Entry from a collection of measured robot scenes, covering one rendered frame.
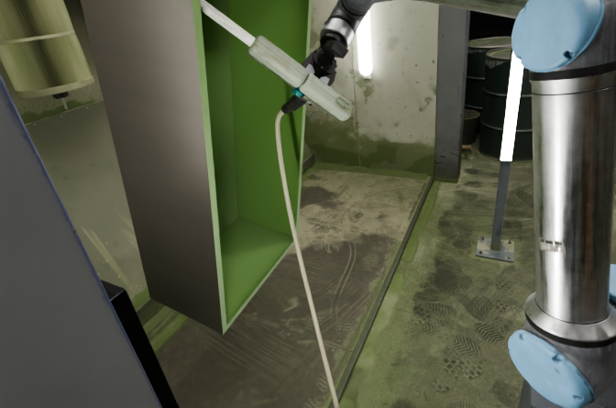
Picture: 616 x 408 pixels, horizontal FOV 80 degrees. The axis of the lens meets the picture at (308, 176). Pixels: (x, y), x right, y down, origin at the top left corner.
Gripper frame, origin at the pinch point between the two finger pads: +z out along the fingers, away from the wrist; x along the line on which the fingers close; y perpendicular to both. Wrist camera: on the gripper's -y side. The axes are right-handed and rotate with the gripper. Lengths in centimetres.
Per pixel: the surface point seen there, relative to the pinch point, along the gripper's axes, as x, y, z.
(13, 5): 102, 95, -6
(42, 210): 27, -51, 51
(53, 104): 84, 150, 13
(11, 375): 22, -50, 62
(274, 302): -67, 109, 53
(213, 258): -7, 32, 48
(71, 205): 46, 140, 55
